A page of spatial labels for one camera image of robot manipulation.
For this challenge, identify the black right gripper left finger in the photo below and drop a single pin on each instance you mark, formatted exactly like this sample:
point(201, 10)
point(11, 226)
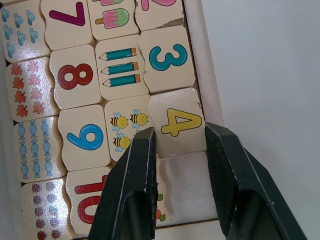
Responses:
point(130, 185)

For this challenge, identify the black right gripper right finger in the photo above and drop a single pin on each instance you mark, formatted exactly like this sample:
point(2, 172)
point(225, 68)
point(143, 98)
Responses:
point(240, 180)

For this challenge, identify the yellow number four tile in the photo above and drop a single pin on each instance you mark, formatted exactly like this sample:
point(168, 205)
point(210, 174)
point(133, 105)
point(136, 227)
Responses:
point(175, 125)

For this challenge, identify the red number ten tile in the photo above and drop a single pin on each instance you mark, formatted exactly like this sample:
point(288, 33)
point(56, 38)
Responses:
point(82, 200)

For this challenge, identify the blue number nine tile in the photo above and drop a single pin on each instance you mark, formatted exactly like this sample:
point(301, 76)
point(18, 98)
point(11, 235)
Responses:
point(83, 137)

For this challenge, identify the white wooden puzzle board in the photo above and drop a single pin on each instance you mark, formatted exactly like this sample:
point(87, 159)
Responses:
point(200, 82)

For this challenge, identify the red number eight tile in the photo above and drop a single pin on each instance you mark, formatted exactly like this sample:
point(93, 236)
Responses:
point(75, 77)

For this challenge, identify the teal number three tile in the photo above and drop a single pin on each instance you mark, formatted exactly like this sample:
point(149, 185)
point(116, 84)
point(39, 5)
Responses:
point(166, 58)

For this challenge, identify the purple number seven tile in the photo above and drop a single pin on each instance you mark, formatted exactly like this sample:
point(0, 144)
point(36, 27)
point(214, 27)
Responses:
point(66, 22)

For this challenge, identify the pink number two tile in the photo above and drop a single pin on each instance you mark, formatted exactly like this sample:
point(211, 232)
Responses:
point(157, 10)

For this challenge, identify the carrots picture tile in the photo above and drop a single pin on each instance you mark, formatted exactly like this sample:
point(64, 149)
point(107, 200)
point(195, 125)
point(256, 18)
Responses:
point(163, 190)

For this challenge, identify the four bees picture tile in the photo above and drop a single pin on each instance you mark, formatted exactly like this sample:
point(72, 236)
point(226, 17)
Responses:
point(125, 120)

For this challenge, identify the ladybugs picture tile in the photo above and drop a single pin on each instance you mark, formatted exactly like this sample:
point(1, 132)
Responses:
point(45, 210)

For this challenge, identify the blue candies picture tile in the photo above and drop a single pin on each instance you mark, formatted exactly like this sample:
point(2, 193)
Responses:
point(35, 147)

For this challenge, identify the three pencils picture tile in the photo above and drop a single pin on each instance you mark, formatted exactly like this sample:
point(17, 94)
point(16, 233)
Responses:
point(120, 67)

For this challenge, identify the maple leaves picture tile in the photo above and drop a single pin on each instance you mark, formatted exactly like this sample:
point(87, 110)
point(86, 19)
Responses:
point(27, 90)

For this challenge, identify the ice cream picture tile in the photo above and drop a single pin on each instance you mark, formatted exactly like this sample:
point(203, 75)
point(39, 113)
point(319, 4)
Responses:
point(112, 17)

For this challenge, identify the blue hats picture tile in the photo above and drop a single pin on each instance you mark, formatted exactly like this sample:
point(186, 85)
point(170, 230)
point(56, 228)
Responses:
point(21, 30)

